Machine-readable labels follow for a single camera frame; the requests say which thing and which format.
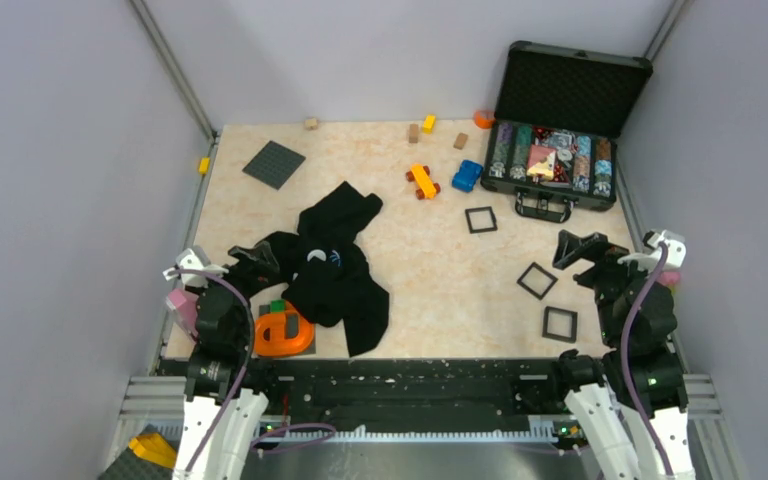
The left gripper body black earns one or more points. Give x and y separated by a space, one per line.
250 280

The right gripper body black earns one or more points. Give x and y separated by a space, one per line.
610 276

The round white brooch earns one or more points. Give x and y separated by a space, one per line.
316 254

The black garment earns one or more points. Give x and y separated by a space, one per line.
341 289

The black square frame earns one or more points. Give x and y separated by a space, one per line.
560 324
537 281
481 220

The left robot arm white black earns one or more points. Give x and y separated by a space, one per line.
221 413

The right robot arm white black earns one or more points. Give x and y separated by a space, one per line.
632 404

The green lego brick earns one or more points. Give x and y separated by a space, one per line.
277 306

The orange curved toy piece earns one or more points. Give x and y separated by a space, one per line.
283 335

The pink plastic piece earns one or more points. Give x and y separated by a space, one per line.
182 304

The grey lego baseplate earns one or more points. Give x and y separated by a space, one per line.
274 164

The blue toy car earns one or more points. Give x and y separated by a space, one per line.
467 175

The black poker chip case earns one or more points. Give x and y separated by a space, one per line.
558 116

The yellow toy car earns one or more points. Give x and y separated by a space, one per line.
425 187

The tan wooden block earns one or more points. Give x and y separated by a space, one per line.
460 141

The orange round object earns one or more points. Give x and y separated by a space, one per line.
484 119

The brown wooden block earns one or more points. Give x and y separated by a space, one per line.
413 133

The yellow lego brick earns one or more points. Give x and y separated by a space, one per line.
428 124

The yellow wedge block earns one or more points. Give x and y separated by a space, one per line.
154 448

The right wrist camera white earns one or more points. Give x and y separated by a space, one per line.
656 244

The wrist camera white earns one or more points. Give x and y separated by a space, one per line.
193 258
656 244

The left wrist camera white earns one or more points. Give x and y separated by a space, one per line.
193 258

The pink green toys on rail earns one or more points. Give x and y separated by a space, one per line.
669 278

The small yellow brick on rail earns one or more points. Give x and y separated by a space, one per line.
204 166

